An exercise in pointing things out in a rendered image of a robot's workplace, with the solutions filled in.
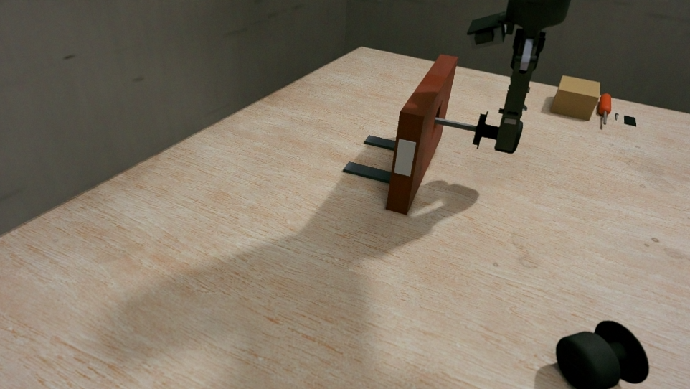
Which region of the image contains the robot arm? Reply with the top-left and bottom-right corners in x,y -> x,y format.
467,11 -> 515,50

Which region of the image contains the black door knob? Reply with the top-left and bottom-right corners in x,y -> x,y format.
434,111 -> 524,154
555,320 -> 649,389

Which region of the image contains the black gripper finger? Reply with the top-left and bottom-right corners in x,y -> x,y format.
504,28 -> 547,108
495,35 -> 546,151

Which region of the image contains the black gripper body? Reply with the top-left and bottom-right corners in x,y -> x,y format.
506,0 -> 571,56

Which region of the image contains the brown cardboard box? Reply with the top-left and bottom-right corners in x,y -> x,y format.
550,75 -> 600,121

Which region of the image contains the orange-handled screwdriver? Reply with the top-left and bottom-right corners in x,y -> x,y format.
599,94 -> 611,125

